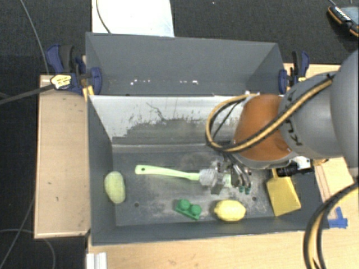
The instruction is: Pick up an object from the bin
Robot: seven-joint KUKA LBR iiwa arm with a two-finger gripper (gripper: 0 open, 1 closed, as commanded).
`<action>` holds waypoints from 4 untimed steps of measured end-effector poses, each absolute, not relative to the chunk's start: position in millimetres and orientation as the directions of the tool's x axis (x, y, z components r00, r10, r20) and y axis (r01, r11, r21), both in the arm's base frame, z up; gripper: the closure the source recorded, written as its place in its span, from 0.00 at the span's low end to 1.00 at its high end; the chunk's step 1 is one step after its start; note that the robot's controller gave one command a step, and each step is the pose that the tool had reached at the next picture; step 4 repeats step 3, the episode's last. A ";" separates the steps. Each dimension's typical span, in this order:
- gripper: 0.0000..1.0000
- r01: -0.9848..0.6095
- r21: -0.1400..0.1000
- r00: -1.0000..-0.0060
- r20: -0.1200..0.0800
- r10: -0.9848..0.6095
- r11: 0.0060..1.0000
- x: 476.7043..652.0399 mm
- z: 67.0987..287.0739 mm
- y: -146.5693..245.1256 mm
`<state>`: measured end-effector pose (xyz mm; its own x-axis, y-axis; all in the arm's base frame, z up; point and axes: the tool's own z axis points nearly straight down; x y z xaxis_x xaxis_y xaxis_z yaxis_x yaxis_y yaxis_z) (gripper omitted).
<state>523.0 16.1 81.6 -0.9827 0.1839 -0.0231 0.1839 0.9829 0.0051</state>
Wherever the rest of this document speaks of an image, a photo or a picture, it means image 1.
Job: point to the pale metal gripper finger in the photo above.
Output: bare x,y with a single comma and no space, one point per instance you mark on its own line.
217,188
220,168

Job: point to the yellow lemon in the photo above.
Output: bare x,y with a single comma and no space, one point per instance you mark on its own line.
230,210

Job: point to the green toy brick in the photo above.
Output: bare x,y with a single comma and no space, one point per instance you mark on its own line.
188,209

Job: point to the yellow sponge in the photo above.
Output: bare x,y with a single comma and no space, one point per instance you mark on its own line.
283,197

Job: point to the pale green dish brush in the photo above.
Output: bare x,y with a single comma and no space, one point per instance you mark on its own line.
168,173

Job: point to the pale yellow-green toy potato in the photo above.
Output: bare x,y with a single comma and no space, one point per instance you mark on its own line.
115,187

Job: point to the grey metal bin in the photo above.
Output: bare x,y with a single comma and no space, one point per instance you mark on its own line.
168,60

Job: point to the pale wood board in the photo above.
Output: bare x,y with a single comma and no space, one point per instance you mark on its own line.
61,155

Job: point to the black cylinder on white bracket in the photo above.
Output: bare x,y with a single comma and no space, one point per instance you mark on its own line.
289,169

